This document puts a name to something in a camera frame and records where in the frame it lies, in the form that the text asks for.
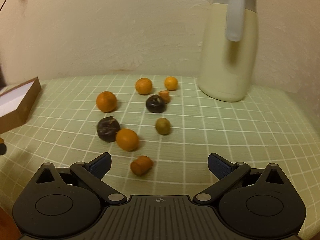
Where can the orange mandarin far right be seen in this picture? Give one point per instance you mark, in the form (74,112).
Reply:
(171,83)

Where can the cream thermos jug grey handle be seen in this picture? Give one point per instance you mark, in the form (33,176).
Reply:
(229,49)

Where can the orange mandarin near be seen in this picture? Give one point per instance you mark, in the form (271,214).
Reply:
(127,139)

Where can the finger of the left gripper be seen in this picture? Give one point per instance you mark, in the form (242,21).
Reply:
(2,147)

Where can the brown white shallow box tray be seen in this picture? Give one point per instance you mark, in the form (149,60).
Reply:
(16,104)

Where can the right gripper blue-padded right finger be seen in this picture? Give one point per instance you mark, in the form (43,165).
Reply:
(228,174)

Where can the orange mandarin left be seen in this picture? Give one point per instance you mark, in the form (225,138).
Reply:
(106,102)

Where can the green-brown kiwi fruit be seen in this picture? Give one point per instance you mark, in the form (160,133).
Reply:
(163,126)

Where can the orange mandarin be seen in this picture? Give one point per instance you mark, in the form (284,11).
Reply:
(106,102)
(144,86)
(171,83)
(127,139)

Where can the green white grid tablecloth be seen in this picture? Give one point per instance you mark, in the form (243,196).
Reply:
(268,126)

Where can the orange carrot chunk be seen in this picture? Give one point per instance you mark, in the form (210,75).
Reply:
(165,95)
(141,165)

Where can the dark mangosteen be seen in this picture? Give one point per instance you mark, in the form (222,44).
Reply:
(107,129)
(155,104)

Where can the dark mangosteen far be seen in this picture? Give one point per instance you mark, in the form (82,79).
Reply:
(155,104)

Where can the orange mandarin far middle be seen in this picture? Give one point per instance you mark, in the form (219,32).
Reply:
(144,86)

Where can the dark mangosteen near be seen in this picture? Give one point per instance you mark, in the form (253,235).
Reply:
(107,129)

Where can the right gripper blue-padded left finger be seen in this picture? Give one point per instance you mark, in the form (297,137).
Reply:
(91,174)

